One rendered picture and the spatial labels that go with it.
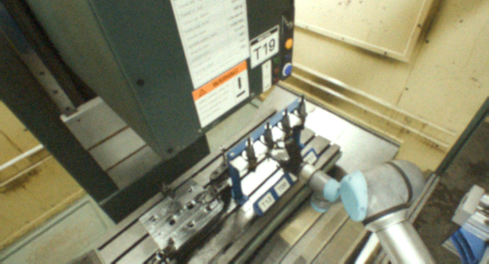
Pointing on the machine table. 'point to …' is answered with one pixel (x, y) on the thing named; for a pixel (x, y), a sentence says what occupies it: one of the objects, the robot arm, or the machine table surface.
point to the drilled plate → (204, 220)
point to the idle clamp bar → (220, 172)
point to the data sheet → (211, 30)
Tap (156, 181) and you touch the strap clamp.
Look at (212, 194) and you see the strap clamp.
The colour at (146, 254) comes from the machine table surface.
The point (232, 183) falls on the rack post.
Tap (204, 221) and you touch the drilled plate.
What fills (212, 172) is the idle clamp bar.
